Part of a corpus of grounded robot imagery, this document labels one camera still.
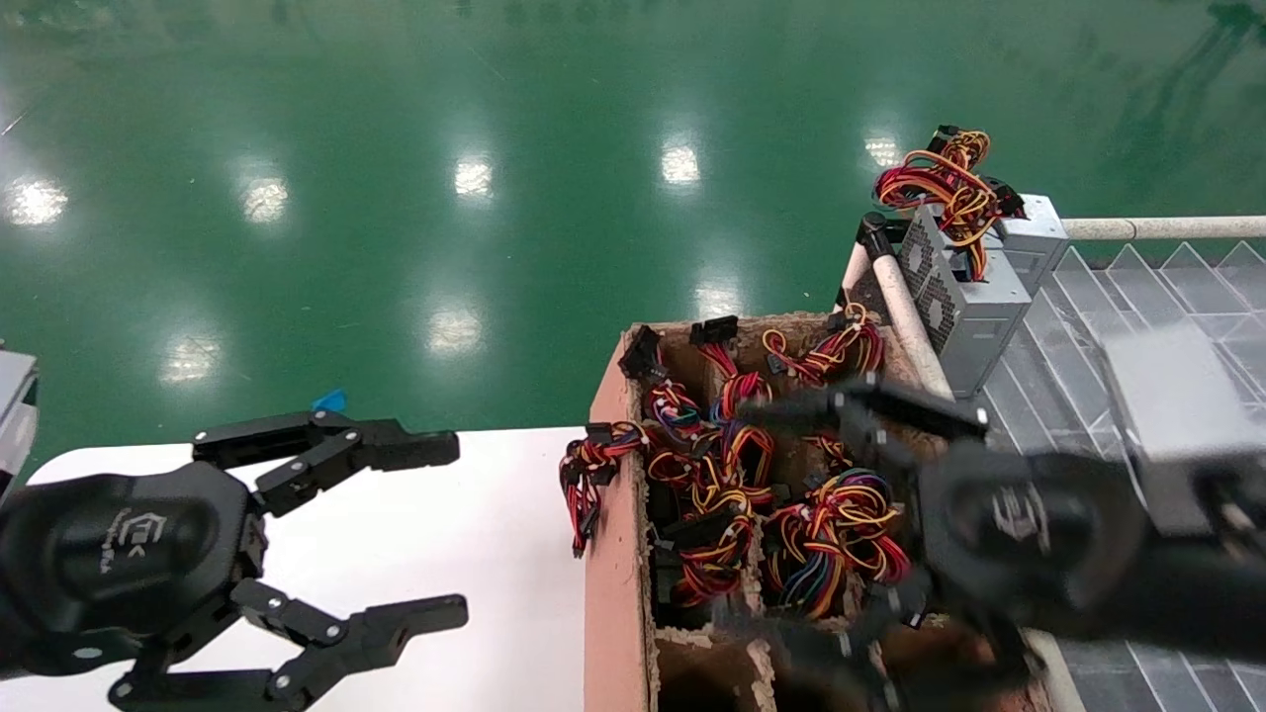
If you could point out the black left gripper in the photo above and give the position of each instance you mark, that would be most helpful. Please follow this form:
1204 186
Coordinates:
129 549

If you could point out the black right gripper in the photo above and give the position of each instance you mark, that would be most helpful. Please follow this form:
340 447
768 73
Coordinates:
1029 534

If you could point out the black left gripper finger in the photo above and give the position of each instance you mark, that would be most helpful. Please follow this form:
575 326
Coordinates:
406 447

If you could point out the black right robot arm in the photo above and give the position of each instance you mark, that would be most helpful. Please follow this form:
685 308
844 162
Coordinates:
1207 603

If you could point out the small blue object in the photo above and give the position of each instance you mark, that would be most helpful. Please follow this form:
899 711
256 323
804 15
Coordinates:
331 401

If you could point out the brown cardboard box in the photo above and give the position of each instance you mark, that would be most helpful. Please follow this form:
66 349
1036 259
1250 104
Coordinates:
613 593

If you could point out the beige rack pipe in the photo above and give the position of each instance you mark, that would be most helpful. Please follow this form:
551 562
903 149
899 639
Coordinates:
895 297
1167 228

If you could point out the black pipe corner joint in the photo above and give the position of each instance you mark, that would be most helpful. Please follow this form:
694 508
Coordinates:
875 235

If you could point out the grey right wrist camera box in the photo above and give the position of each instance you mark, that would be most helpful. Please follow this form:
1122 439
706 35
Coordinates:
1177 425

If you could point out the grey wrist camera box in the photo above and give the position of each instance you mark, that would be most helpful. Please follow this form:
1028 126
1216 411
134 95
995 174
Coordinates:
15 415
1177 425

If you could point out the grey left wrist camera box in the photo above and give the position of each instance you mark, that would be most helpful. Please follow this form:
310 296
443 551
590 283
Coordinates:
15 415

